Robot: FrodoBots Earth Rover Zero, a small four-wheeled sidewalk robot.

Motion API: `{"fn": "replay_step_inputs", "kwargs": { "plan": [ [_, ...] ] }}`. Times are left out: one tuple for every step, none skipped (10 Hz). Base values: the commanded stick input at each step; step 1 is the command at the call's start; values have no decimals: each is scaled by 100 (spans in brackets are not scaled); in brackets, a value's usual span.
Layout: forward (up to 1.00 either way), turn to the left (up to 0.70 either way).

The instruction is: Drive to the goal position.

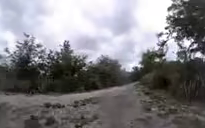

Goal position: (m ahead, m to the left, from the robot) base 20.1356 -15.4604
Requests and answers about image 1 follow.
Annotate row of bushy trees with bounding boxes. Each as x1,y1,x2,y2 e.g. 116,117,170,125
0,32,133,94

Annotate grey dirt path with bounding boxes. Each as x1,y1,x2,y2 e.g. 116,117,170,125
0,82,178,128

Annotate dry grass bushes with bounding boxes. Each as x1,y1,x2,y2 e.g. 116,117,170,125
131,49,205,103

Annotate tall dark tree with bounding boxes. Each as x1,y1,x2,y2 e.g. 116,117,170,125
156,0,205,64

